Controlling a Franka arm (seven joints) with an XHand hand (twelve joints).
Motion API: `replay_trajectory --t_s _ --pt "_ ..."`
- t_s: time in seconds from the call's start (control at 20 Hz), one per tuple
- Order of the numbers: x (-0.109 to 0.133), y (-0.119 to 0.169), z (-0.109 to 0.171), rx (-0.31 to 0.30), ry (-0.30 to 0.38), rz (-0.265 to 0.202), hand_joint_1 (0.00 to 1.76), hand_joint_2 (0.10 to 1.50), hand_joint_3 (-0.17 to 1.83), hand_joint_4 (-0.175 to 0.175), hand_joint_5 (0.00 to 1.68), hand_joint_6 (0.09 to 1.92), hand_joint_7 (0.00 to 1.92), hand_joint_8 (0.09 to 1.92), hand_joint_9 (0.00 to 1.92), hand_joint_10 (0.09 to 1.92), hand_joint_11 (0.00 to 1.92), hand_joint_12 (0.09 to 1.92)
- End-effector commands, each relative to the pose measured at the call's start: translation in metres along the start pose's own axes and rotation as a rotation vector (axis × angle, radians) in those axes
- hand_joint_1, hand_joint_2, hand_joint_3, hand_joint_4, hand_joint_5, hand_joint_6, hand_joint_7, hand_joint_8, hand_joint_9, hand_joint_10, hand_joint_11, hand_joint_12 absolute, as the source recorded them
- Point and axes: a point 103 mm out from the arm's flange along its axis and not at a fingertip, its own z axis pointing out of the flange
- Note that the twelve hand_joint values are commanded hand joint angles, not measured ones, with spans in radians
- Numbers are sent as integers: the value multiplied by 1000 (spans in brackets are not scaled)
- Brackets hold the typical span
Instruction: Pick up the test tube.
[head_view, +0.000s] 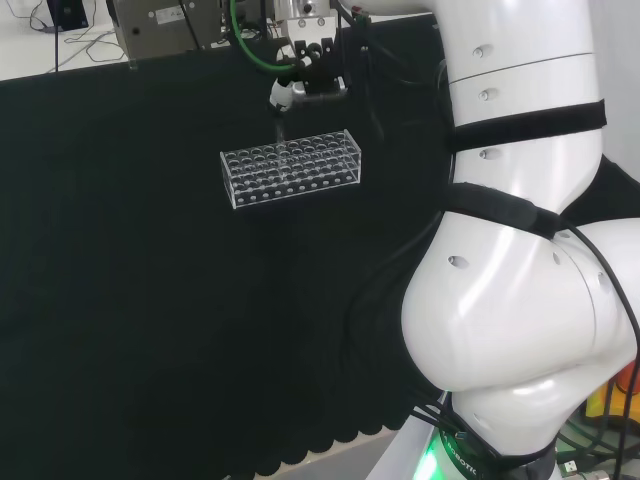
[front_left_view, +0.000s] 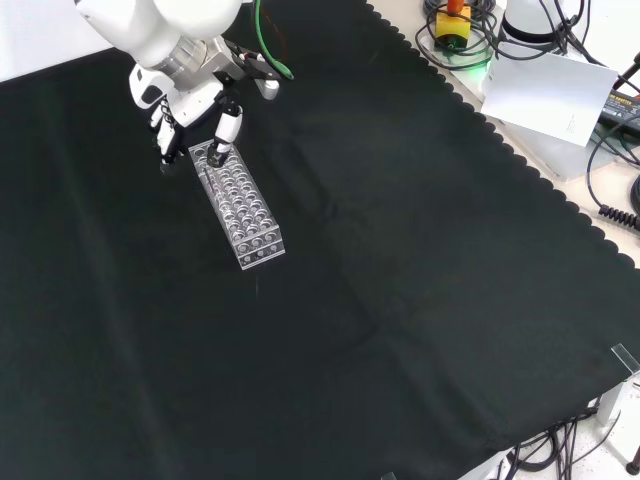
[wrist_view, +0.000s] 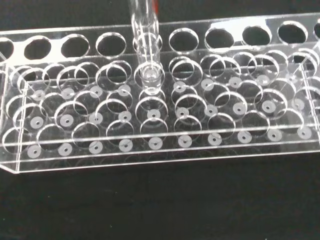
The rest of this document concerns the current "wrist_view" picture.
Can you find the clear plastic test tube rack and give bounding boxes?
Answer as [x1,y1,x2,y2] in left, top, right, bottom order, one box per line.
[0,12,320,175]

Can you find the black bench cloth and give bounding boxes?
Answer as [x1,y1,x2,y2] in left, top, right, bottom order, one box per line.
[0,0,320,240]

